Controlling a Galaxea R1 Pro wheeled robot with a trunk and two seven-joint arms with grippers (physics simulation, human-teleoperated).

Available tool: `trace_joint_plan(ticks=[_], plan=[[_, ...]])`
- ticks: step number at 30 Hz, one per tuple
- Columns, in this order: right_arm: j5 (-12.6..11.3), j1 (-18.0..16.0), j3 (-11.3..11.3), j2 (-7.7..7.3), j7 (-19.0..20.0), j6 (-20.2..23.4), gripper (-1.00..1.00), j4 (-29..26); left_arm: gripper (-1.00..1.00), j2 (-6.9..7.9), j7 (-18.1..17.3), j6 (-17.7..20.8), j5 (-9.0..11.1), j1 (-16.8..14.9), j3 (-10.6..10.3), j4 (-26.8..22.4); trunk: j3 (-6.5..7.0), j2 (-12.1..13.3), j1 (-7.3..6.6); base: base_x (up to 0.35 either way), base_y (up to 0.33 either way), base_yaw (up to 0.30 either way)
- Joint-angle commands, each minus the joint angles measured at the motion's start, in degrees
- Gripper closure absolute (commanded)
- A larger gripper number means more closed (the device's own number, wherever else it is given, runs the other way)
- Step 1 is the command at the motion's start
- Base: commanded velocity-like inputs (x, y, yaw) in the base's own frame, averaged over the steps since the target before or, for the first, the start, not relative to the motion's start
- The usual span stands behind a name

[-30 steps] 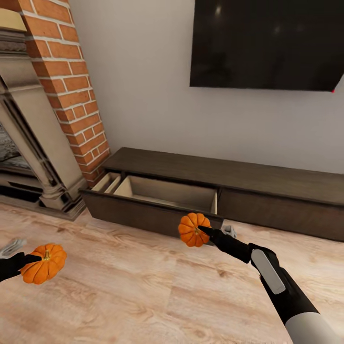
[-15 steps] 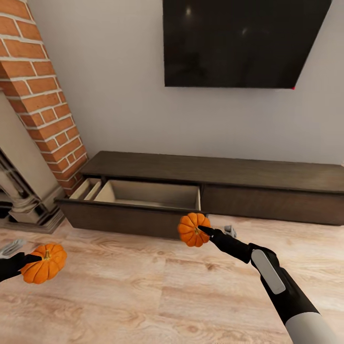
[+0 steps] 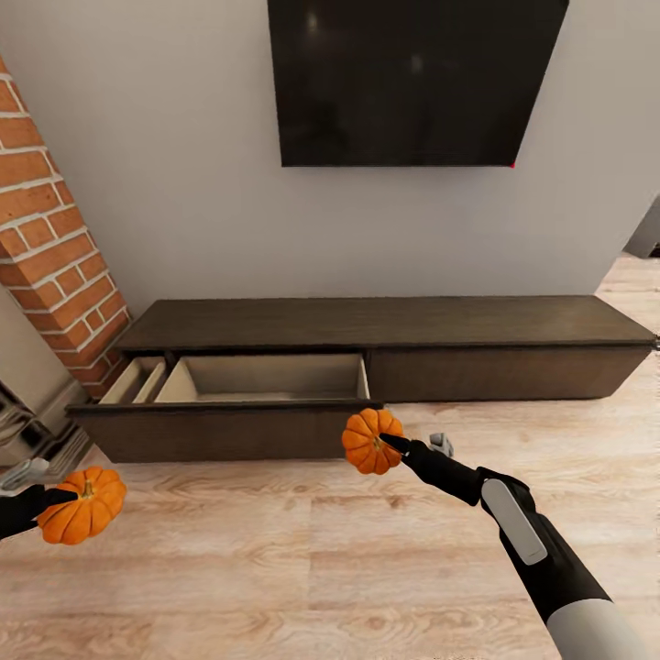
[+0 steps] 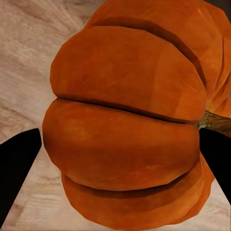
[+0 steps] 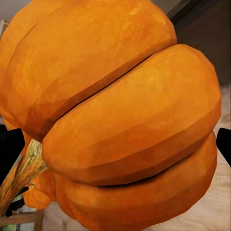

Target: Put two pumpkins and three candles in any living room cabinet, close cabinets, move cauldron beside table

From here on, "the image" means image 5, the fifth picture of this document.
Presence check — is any pumpkin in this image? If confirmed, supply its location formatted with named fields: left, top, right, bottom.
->
left=22, top=175, right=53, bottom=209
left=0, top=0, right=221, bottom=231

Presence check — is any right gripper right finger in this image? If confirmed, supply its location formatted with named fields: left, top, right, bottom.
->
left=217, top=128, right=231, bottom=166

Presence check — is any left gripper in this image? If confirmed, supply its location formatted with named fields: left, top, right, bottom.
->
left=4, top=187, right=29, bottom=217

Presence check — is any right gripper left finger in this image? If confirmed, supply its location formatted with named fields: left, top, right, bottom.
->
left=0, top=128, right=25, bottom=186

